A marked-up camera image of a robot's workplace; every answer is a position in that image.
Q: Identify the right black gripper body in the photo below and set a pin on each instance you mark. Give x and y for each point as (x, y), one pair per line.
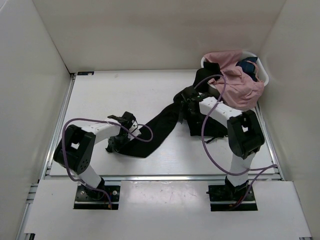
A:
(194, 113)

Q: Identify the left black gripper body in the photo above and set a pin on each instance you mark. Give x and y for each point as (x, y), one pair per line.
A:
(117, 142)

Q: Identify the black trousers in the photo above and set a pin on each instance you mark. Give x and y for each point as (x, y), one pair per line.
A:
(160, 127)

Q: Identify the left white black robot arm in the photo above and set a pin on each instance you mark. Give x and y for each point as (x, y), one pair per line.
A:
(76, 151)

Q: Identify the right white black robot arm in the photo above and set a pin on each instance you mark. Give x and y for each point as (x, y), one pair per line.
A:
(206, 116)

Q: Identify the pink garment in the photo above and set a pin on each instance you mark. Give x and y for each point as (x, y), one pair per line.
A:
(239, 90)

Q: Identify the navy blue garment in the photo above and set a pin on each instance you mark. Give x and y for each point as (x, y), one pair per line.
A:
(247, 65)

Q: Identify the white front cover board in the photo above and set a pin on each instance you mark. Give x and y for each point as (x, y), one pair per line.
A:
(166, 211)

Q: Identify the white laundry basket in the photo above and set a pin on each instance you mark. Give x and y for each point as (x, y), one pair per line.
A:
(214, 69)

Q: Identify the blue label sticker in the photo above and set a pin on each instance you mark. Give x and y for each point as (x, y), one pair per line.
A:
(85, 73)

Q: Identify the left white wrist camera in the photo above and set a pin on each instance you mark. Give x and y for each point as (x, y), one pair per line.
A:
(133, 127)

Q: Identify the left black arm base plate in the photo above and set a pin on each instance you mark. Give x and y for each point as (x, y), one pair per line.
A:
(86, 199)

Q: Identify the aluminium rail frame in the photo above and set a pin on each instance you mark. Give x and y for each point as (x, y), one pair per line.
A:
(181, 158)

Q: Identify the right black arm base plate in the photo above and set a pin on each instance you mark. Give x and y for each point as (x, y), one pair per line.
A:
(223, 200)

